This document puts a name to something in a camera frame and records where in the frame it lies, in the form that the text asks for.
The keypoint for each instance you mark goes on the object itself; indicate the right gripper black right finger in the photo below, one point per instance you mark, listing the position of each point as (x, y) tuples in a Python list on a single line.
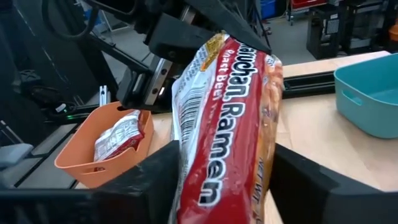
[(311, 202)]

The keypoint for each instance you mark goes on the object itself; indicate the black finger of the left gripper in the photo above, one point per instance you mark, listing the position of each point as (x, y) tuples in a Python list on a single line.
[(177, 37), (230, 21)]

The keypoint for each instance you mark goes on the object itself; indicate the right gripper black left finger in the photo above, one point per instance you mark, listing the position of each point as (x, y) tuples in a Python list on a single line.
[(133, 202)]

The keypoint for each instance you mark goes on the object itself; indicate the red roast beef ramen pack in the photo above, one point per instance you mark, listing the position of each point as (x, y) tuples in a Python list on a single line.
[(224, 140), (116, 137)]

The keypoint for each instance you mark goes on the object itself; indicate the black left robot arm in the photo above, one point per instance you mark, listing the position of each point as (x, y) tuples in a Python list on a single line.
[(118, 51)]

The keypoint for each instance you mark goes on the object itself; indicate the blue crate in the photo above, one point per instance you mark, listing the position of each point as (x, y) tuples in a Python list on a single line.
[(268, 9)]

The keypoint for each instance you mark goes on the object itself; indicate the orange plastic bin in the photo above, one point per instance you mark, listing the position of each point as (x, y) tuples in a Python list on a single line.
[(77, 155)]

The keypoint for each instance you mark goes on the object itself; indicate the red toolbox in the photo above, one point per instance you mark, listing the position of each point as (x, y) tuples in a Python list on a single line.
[(308, 3)]

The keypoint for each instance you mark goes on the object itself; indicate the black computer tower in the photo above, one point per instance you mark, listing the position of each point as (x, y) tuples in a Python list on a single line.
[(323, 37)]

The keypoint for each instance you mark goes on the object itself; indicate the teal plastic bin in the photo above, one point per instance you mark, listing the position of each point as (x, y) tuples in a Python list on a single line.
[(367, 118)]

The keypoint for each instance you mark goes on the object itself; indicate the black machine cabinet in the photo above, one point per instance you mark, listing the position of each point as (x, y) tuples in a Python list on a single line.
[(363, 28)]

